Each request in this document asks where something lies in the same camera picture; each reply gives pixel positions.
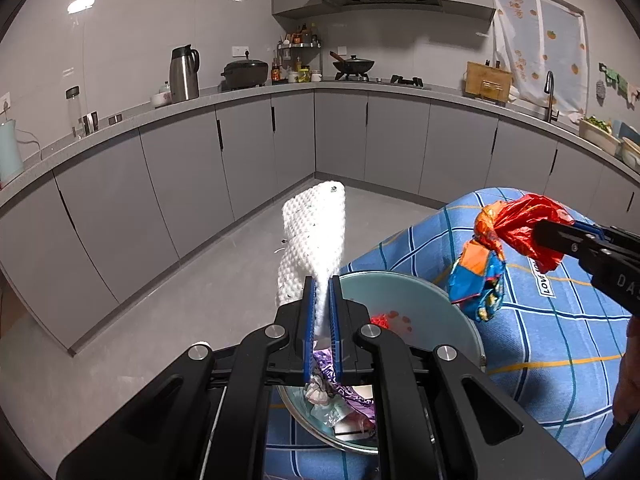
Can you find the green striped hanging cloth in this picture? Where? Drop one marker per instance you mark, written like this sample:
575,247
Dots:
614,79

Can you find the small white bowl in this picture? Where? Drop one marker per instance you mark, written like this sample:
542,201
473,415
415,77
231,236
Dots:
161,100

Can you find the black rice cooker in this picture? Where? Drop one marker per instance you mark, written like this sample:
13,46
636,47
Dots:
245,74

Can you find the grey lower cabinets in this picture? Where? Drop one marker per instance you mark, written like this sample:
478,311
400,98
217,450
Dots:
175,175

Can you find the blue plaid tablecloth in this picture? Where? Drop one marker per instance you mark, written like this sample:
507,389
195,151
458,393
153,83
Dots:
550,360

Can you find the red ribbed mesh bundle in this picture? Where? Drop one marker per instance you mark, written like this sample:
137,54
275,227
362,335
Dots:
382,321

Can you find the white curtain with orange print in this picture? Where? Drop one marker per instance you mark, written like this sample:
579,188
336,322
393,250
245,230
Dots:
545,50

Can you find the cream basin with vegetables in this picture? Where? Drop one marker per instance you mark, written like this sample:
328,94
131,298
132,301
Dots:
597,137

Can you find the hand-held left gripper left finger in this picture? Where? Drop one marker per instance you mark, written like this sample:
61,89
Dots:
309,330

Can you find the dark sauce bottle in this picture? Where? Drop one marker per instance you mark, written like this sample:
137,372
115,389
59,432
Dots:
275,74

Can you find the tall glass jar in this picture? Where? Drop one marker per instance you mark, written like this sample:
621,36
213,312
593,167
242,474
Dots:
75,112

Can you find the black wok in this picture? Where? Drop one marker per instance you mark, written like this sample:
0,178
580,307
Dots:
355,66

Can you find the beige hanging cloth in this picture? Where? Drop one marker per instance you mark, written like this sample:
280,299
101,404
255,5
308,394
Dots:
634,92

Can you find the glass bowl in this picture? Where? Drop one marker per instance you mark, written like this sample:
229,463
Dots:
425,305

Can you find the steel thermos jug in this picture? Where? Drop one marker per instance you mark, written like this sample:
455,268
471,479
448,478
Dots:
184,77

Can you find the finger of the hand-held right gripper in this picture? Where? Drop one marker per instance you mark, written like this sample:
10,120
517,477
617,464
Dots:
590,229
560,240

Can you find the gas stove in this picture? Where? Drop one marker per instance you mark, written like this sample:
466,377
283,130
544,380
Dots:
405,80

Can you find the dark kitchen faucet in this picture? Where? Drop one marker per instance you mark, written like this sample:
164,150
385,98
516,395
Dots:
551,105

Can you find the white knitted cloth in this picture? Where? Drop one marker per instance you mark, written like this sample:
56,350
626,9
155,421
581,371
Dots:
312,240

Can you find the blue orange snack wrapper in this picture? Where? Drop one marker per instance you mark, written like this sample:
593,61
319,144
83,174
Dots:
480,280

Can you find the metal spice rack with bottles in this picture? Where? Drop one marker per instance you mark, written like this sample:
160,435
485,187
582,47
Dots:
300,45

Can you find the person's right hand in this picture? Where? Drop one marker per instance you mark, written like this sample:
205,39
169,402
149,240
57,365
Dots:
629,385

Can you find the beige basin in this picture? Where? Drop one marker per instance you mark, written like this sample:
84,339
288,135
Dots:
631,152

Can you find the long purple wrapper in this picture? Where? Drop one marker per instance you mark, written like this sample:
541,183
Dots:
352,400

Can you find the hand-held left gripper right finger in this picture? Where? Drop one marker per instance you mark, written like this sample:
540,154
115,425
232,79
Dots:
336,330

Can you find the white cloth by sink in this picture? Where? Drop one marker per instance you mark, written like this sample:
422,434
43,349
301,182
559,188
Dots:
514,94

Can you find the grey hanging scrubber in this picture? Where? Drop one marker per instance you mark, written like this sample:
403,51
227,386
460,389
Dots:
600,92

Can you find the small metal cup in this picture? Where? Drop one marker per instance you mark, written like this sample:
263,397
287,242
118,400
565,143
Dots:
91,122
115,119

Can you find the pale blue electric kettle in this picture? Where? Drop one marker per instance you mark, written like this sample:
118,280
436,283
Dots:
10,152

